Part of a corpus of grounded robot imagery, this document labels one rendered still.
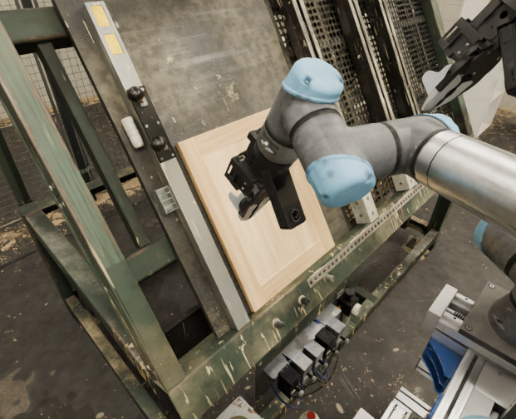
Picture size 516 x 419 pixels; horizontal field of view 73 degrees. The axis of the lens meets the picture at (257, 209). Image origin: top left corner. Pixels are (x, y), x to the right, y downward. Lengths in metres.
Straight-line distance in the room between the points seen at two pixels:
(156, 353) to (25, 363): 1.52
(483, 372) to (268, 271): 0.63
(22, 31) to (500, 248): 1.26
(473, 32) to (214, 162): 0.70
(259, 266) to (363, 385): 1.13
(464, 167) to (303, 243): 0.89
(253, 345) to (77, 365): 1.35
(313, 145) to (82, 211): 0.60
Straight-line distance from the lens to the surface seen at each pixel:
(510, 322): 1.07
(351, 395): 2.05
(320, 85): 0.47
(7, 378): 2.42
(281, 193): 0.59
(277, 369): 1.22
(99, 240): 0.90
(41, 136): 0.91
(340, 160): 0.43
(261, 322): 1.13
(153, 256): 1.03
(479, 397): 1.08
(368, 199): 1.48
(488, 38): 0.77
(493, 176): 0.43
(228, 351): 1.08
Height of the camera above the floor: 1.80
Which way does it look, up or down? 36 degrees down
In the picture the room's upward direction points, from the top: straight up
